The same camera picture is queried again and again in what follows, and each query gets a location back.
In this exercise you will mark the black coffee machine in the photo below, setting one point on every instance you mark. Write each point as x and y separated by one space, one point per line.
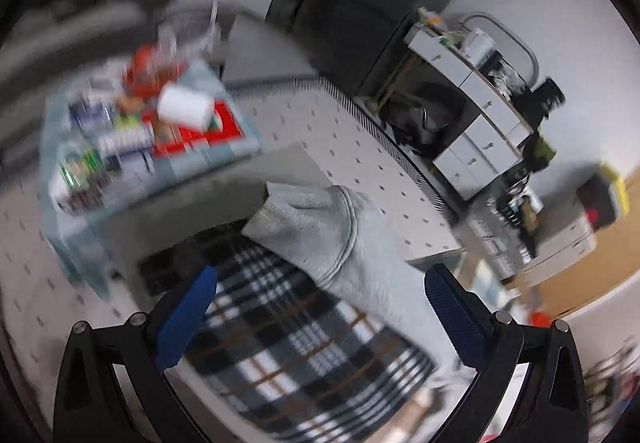
542 98

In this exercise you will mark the table with light blue cloth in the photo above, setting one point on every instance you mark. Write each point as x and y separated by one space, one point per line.
75 243

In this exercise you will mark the cluttered low shelf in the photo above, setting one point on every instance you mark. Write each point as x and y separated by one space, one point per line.
505 228

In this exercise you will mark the white paper roll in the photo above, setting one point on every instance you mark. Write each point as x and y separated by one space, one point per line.
185 107

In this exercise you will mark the white kettle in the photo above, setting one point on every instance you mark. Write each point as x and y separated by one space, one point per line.
477 45

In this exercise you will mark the green bag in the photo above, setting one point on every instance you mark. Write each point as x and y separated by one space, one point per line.
540 150

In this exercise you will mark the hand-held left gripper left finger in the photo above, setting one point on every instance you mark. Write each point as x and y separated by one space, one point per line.
185 318

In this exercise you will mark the black shoe box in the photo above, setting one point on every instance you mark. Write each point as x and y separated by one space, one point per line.
595 203

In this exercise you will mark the yellow shoe box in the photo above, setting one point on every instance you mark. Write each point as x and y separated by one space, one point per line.
620 188

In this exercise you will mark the dark plaid blanket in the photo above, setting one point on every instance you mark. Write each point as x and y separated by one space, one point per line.
290 338

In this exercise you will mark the white suitcase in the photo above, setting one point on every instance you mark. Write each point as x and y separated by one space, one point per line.
565 233

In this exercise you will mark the wooden door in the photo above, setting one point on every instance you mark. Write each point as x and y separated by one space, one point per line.
590 273

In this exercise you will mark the white arched frame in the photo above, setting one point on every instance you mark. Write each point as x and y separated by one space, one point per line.
521 42

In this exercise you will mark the red packet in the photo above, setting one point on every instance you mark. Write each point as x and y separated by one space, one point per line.
145 68

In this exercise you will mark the grey hoodie with red print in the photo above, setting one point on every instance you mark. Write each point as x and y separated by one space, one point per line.
365 253

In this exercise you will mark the black bag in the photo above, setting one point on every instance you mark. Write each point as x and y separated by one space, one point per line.
415 123

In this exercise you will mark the flat red box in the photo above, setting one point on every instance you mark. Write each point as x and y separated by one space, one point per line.
227 123

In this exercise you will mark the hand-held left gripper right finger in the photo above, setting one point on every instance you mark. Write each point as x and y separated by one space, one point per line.
455 323

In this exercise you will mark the white drawer cabinet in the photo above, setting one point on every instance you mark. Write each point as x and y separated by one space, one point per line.
480 138

